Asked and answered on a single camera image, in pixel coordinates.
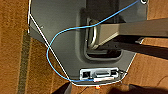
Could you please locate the small white cable box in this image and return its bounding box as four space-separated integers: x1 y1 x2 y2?
79 67 120 83

